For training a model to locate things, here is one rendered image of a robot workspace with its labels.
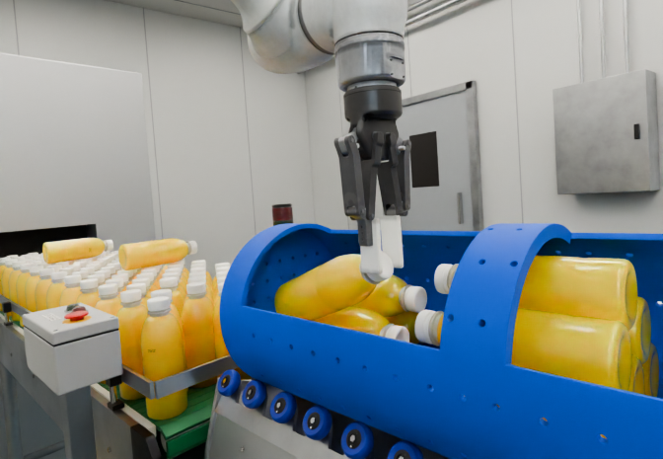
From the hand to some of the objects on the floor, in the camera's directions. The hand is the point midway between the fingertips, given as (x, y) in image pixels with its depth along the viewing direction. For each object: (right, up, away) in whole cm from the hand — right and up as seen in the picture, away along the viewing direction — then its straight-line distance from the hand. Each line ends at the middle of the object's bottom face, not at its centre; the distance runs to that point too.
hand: (381, 245), depth 58 cm
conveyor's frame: (-73, -123, +91) cm, 169 cm away
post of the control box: (-46, -124, +25) cm, 134 cm away
